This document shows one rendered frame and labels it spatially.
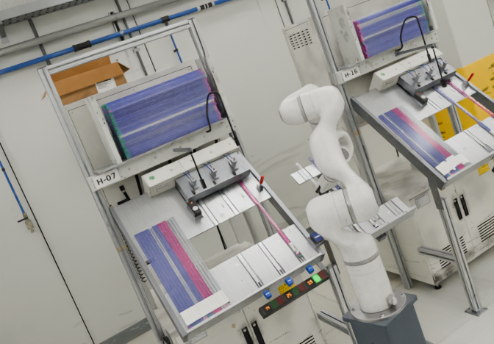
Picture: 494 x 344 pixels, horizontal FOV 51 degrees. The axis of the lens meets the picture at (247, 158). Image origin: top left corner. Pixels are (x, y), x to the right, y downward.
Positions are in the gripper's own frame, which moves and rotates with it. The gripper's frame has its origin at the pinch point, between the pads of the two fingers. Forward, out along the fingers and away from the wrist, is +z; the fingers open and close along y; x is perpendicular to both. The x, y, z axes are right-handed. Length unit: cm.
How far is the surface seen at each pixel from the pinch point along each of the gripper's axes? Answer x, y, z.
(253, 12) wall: -195, -99, 83
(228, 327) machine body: 22, 61, 41
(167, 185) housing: -43, 59, 10
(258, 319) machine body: 26, 46, 44
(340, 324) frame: 49, 16, 36
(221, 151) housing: -45, 28, 6
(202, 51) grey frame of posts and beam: -88, 15, -18
